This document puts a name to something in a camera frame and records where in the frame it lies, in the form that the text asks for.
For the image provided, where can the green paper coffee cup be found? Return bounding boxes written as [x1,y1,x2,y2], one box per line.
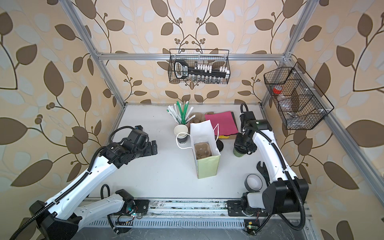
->
[233,148,245,158]

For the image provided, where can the magenta paper napkin stack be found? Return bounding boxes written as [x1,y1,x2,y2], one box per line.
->
[204,111,240,136]

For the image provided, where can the green white paper gift bag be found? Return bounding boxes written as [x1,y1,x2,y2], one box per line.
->
[176,120,221,179]

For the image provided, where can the single brown pulp cup carrier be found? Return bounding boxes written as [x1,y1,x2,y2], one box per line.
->
[195,142,212,160]

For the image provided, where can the stack of paper cups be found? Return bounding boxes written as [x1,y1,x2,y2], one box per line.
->
[174,125,189,144]

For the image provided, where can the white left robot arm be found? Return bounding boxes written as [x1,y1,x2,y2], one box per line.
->
[11,126,158,240]

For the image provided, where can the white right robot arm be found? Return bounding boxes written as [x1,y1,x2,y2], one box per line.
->
[233,103,309,235]

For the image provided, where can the black adjustable wrench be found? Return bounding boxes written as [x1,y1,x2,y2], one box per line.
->
[257,161,270,187]

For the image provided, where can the grey tape roll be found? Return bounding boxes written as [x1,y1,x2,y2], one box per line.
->
[245,174,264,193]

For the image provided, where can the red capped clear bottle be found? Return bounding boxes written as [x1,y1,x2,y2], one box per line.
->
[273,85,284,98]

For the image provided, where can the green wrapped straw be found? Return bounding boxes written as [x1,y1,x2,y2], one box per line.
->
[177,101,189,125]

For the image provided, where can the white wrapped straw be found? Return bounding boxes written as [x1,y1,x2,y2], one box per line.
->
[167,106,182,125]

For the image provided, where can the black handheld tool in basket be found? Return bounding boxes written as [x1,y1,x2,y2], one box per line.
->
[174,60,231,80]

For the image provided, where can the black wire basket right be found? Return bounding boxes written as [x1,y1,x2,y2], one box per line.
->
[264,63,334,130]

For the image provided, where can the black wire basket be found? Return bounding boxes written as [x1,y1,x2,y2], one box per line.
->
[168,48,231,85]
[264,63,334,130]

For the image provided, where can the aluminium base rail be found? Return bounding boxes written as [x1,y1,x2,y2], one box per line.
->
[74,197,313,220]

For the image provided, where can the black wire basket rear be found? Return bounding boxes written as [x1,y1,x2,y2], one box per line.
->
[168,48,231,85]

